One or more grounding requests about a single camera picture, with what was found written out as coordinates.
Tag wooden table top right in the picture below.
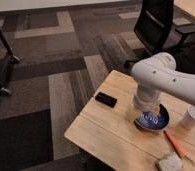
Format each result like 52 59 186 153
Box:
174 0 195 19

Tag blue patterned bowl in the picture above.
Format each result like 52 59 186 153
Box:
135 104 170 132

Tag white sponge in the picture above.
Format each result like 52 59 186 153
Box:
156 152 183 171

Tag white paper cup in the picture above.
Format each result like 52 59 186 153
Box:
181 105 195 130

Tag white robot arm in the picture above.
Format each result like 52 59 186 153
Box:
131 52 195 118

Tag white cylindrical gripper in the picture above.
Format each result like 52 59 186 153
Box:
126 85 160 121

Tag black rectangular remote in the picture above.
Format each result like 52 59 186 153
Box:
95 92 117 107

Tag black office chair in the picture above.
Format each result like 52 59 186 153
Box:
124 0 195 69

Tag black chair base left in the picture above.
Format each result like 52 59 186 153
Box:
0 30 20 96

